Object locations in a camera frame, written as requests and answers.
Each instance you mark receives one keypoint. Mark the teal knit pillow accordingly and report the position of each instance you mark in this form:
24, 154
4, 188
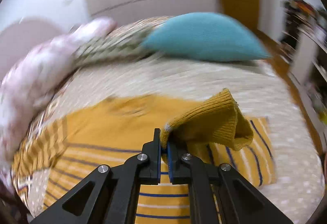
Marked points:
206, 36

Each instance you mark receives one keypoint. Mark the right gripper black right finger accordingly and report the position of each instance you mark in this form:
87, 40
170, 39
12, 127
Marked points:
218, 194

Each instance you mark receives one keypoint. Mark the beige dotted quilted bedspread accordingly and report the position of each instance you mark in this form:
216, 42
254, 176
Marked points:
260, 93

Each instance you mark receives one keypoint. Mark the yellow blue striped knit sweater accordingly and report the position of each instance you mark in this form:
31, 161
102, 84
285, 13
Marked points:
115, 129

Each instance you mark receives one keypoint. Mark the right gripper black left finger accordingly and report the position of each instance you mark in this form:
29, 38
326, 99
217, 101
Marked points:
109, 195

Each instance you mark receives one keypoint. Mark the pink arched headboard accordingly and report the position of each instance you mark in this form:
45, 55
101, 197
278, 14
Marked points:
29, 47

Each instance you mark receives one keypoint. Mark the pink floral fluffy blanket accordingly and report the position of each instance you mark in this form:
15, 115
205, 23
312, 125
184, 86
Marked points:
29, 86

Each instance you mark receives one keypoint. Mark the white cluttered shelf unit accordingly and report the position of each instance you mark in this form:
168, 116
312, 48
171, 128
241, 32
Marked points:
303, 44

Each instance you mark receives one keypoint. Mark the olive white patterned pillow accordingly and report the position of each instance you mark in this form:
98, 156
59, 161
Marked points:
123, 43

